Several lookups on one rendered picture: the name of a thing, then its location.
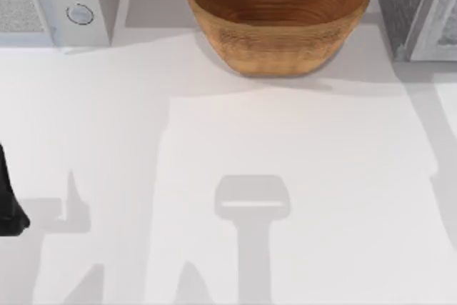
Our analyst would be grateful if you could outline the brown woven basket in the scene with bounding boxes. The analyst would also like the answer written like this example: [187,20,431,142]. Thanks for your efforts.
[185,0,371,79]

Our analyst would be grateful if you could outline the pale microwave oven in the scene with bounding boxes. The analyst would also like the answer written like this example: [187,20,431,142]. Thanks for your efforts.
[0,0,129,49]

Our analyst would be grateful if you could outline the round microwave knob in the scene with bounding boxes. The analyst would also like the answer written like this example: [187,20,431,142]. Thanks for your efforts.
[65,2,95,26]

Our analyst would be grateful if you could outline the grey cabinet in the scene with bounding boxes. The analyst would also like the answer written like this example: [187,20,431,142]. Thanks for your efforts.
[369,0,457,63]

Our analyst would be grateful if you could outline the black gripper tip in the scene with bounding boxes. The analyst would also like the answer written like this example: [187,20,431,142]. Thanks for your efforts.
[0,144,31,238]

